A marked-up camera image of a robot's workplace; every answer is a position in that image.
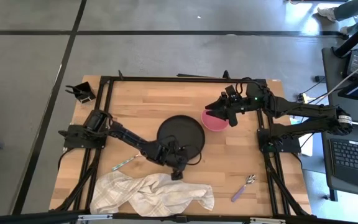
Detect black power box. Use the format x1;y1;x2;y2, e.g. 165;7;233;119
343;49;358;80

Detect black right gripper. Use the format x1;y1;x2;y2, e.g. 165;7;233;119
204;92;263;128

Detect pink bowl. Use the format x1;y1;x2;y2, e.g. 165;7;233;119
201;108;230;133

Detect black aluminium table frame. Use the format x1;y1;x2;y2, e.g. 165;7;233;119
50;70;312;218

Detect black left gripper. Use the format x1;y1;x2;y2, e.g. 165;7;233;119
157;139;190;171

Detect person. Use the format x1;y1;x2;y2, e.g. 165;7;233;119
317;0;358;35

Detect black round plate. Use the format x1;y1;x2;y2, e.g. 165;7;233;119
156;114;206;160

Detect black keyboard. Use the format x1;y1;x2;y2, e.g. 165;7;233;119
329;138;358;183

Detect yellow power strip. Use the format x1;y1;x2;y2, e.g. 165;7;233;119
296;93;310;105

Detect white checked cloth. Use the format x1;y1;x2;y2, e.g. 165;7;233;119
89;170;216;218

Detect white cable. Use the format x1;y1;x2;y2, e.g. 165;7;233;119
317;54;358;100

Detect teal handled utensil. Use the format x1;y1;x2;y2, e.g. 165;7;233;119
111;154;140;172

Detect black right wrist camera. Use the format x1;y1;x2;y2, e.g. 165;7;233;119
224;84;242;102

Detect black bracket holder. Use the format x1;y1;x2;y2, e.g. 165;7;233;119
65;81;96;104

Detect black rig beam silver brackets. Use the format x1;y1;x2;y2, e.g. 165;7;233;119
0;210;358;224

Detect purple handled metal spoon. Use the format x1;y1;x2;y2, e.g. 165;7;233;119
231;174;257;203

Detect grey desk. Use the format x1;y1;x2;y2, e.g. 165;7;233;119
321;46;358;200

